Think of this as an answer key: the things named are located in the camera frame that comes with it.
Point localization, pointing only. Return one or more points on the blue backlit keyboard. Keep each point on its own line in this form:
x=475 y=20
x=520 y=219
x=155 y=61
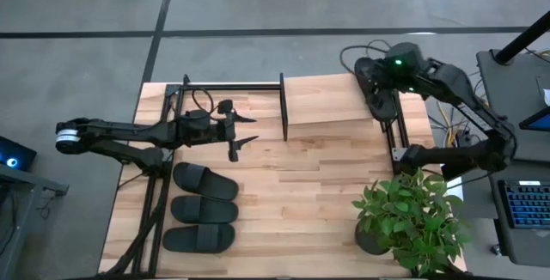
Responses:
x=528 y=205

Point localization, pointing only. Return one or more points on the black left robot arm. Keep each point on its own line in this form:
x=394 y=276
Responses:
x=129 y=127

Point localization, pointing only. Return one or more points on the black rubber slide sandal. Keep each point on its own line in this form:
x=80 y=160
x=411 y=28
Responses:
x=382 y=108
x=197 y=238
x=206 y=181
x=202 y=210

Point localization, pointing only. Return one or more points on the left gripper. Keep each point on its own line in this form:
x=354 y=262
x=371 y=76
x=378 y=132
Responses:
x=223 y=132

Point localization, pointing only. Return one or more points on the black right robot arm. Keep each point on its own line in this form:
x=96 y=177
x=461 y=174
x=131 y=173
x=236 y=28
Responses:
x=451 y=82

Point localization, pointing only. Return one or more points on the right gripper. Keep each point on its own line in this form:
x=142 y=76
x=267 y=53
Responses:
x=382 y=78

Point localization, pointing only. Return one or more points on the black pole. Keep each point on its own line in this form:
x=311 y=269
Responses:
x=520 y=39

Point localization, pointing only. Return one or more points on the white sheet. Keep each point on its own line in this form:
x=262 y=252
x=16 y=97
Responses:
x=456 y=190

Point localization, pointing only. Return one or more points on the green leafy plant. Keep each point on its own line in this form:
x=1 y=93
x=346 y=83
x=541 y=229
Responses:
x=412 y=215

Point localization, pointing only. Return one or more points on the grey metal cart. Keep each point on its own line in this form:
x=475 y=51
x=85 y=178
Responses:
x=26 y=177

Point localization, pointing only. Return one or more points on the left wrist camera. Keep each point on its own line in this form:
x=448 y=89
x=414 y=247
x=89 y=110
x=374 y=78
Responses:
x=225 y=106

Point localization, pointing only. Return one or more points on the grey desk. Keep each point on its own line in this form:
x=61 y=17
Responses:
x=511 y=95

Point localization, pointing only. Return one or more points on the black device with blue light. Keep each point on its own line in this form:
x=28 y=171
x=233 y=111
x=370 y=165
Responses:
x=17 y=153

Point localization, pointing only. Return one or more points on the black plant pot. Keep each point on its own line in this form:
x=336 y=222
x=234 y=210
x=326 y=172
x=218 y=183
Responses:
x=369 y=243

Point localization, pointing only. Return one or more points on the tablet with blue screen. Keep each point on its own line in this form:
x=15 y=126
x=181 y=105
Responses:
x=541 y=122

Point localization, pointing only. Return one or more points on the wooden shelf with black frame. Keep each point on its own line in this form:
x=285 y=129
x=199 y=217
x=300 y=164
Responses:
x=326 y=99

